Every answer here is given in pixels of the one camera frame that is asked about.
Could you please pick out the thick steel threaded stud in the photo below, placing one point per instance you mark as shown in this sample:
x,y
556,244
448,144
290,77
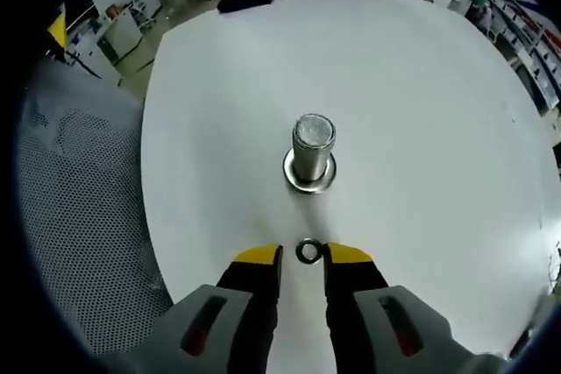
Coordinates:
x,y
313,155

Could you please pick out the shelf unit with white bins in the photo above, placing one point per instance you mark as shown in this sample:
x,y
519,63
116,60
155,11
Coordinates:
x,y
526,28

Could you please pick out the white mesh office chair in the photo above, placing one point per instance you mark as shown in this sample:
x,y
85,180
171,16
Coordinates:
x,y
87,199

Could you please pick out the small silver washer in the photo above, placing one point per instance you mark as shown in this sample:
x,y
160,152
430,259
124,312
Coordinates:
x,y
300,252

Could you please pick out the white cabinet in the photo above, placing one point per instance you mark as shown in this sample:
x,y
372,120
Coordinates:
x,y
122,6

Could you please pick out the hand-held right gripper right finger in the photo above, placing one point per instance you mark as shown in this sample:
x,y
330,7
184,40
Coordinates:
x,y
350,286

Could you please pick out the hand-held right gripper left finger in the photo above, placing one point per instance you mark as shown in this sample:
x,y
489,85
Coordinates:
x,y
250,286

